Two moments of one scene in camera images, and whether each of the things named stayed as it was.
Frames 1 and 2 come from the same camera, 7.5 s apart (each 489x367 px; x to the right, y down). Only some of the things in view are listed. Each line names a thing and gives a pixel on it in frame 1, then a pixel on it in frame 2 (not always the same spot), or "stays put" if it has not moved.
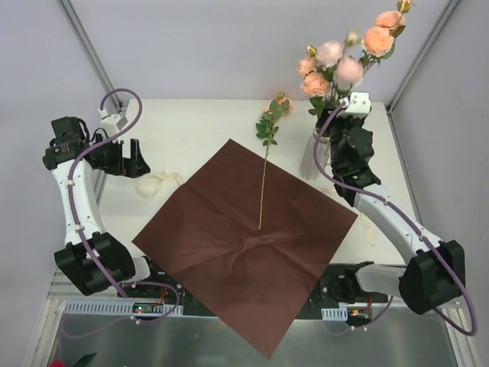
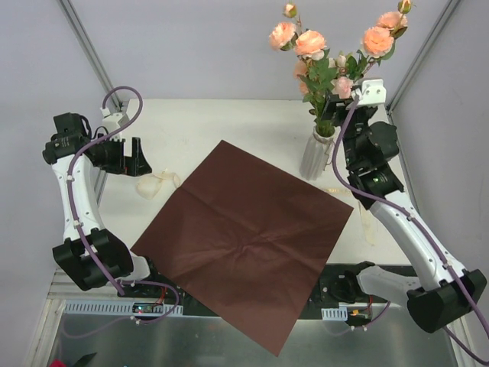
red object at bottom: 57,363 stays put
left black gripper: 122,160 stays put
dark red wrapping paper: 254,280 stays put
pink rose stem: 267,128 -> 315,68
